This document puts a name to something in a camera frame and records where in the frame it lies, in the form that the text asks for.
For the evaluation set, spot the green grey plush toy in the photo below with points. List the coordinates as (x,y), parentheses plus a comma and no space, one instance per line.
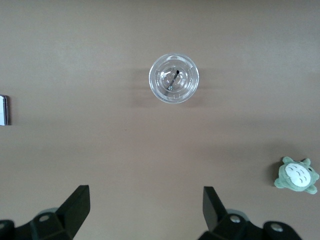
(296,175)

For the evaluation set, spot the black straw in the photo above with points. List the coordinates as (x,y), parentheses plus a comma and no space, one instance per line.
(174,80)

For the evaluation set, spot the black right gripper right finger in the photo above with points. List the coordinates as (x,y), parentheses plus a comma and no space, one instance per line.
(212,212)

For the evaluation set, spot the clear plastic cup with lid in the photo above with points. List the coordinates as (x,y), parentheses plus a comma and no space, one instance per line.
(160,92)

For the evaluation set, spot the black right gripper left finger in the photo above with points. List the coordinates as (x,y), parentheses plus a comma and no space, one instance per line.
(75,207)

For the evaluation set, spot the small white card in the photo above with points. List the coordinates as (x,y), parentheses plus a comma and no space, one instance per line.
(3,110)

